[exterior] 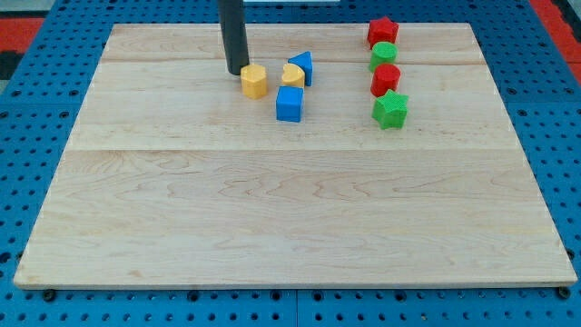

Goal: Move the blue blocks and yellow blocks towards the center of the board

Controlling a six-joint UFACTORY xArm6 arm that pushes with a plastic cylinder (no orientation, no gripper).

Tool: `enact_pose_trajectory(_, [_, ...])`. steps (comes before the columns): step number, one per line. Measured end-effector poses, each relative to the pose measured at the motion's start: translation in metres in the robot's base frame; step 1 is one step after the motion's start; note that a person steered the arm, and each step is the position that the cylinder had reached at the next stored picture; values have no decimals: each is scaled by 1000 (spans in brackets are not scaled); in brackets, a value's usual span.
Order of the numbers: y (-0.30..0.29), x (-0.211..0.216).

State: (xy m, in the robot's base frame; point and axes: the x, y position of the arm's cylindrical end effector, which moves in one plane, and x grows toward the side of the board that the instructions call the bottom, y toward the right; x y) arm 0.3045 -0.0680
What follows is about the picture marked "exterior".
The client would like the yellow hexagon block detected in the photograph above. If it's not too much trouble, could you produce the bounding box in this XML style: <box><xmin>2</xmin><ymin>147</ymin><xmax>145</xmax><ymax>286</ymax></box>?
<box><xmin>240</xmin><ymin>64</ymin><xmax>268</xmax><ymax>99</ymax></box>

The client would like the light wooden board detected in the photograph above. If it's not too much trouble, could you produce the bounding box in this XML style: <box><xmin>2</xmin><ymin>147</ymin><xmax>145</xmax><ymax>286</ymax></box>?
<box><xmin>14</xmin><ymin>23</ymin><xmax>577</xmax><ymax>290</ymax></box>

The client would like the blue cube block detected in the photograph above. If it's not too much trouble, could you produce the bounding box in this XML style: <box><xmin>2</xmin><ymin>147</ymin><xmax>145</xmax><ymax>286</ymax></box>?
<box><xmin>275</xmin><ymin>85</ymin><xmax>304</xmax><ymax>123</ymax></box>

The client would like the yellow heart block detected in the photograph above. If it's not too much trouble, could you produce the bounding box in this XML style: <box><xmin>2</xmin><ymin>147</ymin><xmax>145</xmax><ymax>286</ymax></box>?
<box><xmin>281</xmin><ymin>63</ymin><xmax>305</xmax><ymax>88</ymax></box>

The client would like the blue triangle block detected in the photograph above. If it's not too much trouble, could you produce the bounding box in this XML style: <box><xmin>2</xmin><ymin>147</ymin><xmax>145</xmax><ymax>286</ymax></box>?
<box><xmin>288</xmin><ymin>51</ymin><xmax>313</xmax><ymax>86</ymax></box>

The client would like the green star block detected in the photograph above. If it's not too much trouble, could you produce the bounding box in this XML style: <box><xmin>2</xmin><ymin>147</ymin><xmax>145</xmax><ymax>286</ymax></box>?
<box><xmin>372</xmin><ymin>90</ymin><xmax>409</xmax><ymax>130</ymax></box>

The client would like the red cylinder block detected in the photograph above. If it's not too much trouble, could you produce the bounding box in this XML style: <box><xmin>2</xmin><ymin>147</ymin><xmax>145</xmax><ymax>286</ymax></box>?
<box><xmin>370</xmin><ymin>64</ymin><xmax>401</xmax><ymax>97</ymax></box>

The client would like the green cylinder block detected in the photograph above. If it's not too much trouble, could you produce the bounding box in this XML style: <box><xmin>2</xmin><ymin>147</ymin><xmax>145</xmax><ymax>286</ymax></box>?
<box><xmin>369</xmin><ymin>41</ymin><xmax>399</xmax><ymax>73</ymax></box>

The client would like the red star block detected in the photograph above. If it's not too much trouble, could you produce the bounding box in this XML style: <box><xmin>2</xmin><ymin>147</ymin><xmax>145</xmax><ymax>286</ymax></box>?
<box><xmin>367</xmin><ymin>16</ymin><xmax>399</xmax><ymax>48</ymax></box>

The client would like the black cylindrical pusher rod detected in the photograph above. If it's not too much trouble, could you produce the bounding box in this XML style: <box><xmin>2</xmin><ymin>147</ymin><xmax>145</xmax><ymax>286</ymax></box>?
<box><xmin>217</xmin><ymin>0</ymin><xmax>250</xmax><ymax>75</ymax></box>

